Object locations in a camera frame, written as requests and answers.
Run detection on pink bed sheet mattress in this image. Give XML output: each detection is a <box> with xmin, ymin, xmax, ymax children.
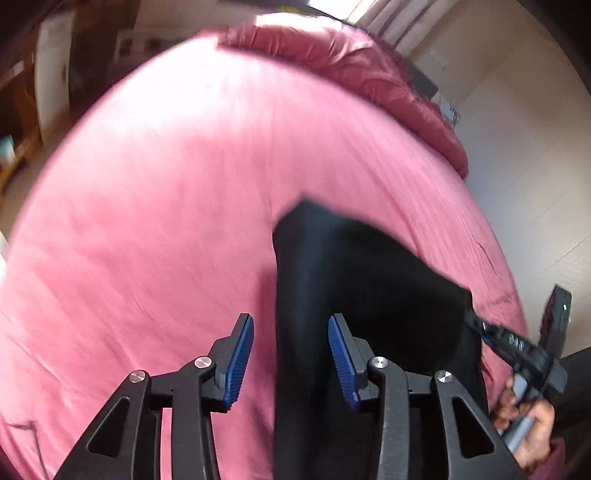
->
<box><xmin>1</xmin><ymin>38</ymin><xmax>526</xmax><ymax>479</ymax></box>

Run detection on wooden desk white cabinet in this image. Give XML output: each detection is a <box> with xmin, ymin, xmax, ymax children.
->
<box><xmin>1</xmin><ymin>1</ymin><xmax>118</xmax><ymax>148</ymax></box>

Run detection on wooden side shelf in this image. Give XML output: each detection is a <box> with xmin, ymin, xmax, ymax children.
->
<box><xmin>1</xmin><ymin>60</ymin><xmax>41</xmax><ymax>191</ymax></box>

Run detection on right patterned curtain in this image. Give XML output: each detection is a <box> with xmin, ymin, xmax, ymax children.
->
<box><xmin>356</xmin><ymin>0</ymin><xmax>458</xmax><ymax>56</ymax></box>

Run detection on dark red duvet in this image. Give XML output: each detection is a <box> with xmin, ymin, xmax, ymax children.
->
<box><xmin>218</xmin><ymin>12</ymin><xmax>469</xmax><ymax>178</ymax></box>

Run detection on black embroidered pants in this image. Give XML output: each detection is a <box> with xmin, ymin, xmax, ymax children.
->
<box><xmin>273</xmin><ymin>200</ymin><xmax>488</xmax><ymax>479</ymax></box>

